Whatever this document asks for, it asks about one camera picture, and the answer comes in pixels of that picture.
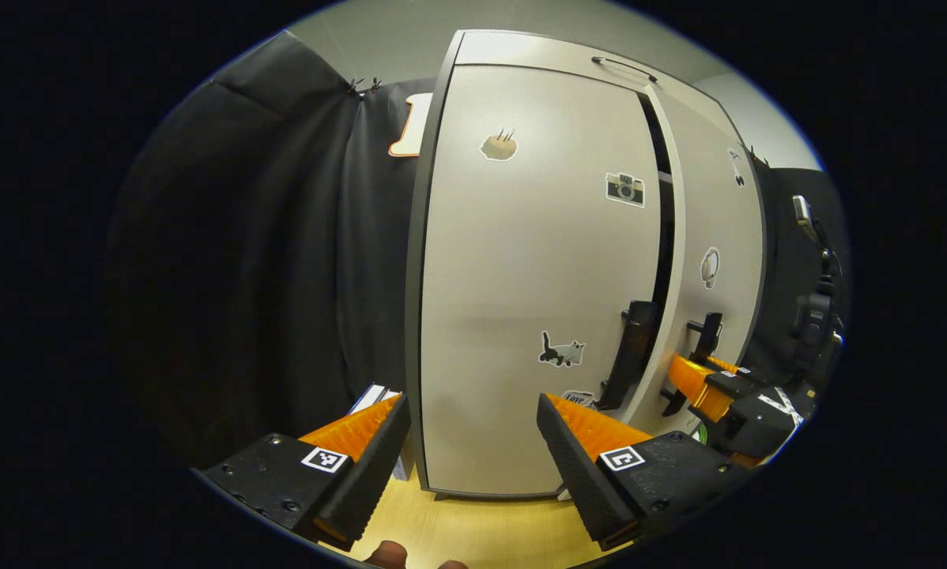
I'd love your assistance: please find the white cabinet door headphone sticker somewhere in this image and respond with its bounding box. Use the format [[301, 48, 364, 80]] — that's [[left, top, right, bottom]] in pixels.
[[624, 85, 765, 443]]

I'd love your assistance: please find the black bar door handle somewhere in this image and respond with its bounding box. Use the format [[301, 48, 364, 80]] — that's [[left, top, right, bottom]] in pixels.
[[662, 312, 724, 418], [596, 300, 660, 412]]

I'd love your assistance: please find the white cabinet door camera sticker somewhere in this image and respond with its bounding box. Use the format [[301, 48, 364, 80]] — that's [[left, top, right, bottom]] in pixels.
[[418, 63, 664, 497]]

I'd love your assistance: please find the white double-door shoe cabinet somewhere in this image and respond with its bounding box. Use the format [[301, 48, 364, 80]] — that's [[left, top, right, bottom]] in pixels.
[[405, 29, 768, 500]]

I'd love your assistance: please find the thin black flap handle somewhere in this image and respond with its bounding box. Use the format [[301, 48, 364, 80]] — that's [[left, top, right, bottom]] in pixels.
[[590, 55, 658, 84]]

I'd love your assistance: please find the white cabinet top flap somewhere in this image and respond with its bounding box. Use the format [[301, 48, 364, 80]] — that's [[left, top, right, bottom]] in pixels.
[[454, 30, 747, 147]]

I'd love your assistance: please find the black backdrop cloth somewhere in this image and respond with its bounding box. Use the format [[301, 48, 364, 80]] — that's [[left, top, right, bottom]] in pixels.
[[106, 30, 847, 475]]

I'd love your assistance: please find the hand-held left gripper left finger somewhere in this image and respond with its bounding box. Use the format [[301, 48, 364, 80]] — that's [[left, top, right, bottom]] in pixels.
[[197, 393, 413, 552]]

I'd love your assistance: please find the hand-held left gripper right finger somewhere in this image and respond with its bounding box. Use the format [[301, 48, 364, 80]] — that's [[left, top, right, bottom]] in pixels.
[[537, 393, 751, 552]]

